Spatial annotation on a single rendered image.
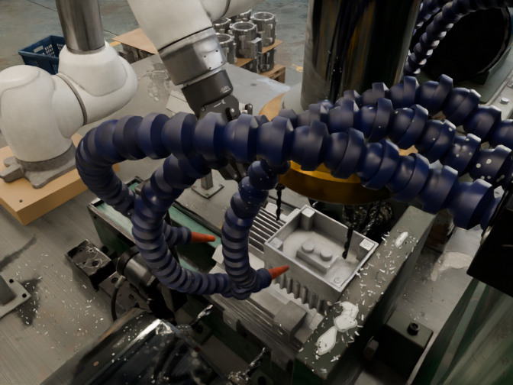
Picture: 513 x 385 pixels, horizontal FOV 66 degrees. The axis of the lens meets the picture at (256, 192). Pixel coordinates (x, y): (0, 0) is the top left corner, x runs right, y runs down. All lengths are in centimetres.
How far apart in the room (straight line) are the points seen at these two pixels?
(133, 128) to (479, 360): 22
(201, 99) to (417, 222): 36
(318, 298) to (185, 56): 38
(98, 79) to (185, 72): 62
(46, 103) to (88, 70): 14
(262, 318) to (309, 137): 45
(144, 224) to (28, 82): 88
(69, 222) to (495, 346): 104
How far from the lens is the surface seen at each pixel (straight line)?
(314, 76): 36
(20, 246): 114
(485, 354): 25
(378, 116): 19
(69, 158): 123
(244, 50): 302
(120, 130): 20
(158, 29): 60
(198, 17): 60
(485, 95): 92
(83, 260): 96
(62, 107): 116
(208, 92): 60
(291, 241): 58
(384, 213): 71
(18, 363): 94
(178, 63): 59
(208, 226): 86
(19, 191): 122
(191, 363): 43
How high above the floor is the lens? 155
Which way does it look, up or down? 42 degrees down
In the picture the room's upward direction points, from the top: straight up
